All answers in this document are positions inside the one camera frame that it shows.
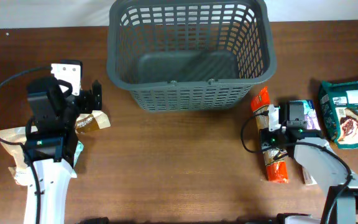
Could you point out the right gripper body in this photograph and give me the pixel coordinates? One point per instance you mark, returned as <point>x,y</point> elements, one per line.
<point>295,113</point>

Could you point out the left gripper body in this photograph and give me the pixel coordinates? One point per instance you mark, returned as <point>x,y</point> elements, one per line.
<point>95,96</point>

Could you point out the blue tissue pack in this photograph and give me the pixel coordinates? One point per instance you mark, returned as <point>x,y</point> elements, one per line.
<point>311,123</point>

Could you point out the brown white snack bag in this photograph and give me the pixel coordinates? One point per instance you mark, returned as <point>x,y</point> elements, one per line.
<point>94,121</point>

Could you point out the teal small packet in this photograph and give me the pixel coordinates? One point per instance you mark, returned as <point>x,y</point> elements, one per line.
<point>78,151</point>

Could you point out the orange spaghetti packet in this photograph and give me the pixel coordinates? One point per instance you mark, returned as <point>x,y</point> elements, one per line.
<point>276,168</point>

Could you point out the green Nescafe coffee bag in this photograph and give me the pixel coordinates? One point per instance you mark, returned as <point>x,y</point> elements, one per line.
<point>339,107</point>

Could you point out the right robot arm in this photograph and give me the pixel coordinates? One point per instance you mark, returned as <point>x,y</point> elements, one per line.
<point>308,147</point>

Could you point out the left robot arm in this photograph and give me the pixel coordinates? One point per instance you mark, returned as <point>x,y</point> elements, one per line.
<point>51,142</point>

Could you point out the grey plastic basket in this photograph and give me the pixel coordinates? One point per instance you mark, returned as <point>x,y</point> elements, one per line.
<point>189,55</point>

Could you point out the tan kraft paper pouch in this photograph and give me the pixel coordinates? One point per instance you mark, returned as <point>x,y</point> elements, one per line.
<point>20,172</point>

